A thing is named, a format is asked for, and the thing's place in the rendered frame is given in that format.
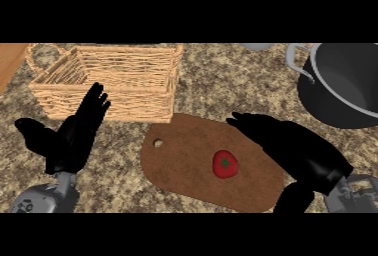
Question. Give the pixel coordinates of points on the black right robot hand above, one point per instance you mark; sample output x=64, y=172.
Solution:
x=290, y=146

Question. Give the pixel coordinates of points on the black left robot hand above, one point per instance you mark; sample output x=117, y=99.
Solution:
x=74, y=140

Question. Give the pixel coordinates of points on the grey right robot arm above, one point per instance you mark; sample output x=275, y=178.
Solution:
x=352, y=195

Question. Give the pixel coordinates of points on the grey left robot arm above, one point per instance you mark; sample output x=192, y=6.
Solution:
x=49, y=195

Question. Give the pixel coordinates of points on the red tomato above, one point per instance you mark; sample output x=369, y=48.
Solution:
x=225, y=163

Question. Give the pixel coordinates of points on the brown wooden cutting board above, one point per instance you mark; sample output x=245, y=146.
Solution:
x=207, y=163

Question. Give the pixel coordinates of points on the dark grey pot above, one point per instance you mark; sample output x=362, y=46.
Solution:
x=344, y=83

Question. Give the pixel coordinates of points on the wicker basket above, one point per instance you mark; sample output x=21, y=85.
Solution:
x=108, y=80

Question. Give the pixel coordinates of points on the light wooden panel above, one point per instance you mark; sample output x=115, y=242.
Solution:
x=9, y=63

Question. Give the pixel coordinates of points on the pale grey round object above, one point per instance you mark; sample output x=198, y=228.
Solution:
x=257, y=46

